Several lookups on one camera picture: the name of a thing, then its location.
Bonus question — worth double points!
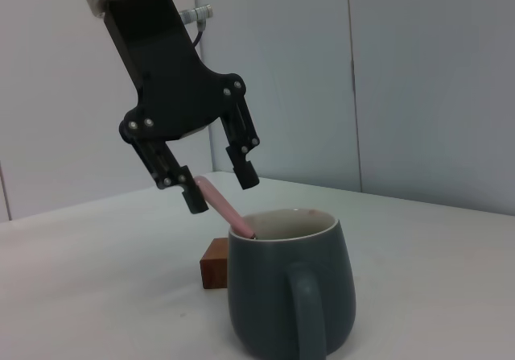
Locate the grey ceramic cup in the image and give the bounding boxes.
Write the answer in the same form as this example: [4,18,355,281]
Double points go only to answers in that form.
[227,208,357,360]

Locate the left gripper cable with connector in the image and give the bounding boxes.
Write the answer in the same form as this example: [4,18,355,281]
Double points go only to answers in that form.
[179,6,214,49]

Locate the pink handled metal spoon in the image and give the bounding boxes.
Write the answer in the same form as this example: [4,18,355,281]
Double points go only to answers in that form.
[193,176,258,241]

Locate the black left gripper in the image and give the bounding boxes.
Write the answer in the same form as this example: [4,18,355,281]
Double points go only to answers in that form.
[104,0,261,216]

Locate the brown wooden block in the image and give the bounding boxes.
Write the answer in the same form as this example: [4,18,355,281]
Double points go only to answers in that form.
[200,237,231,291]

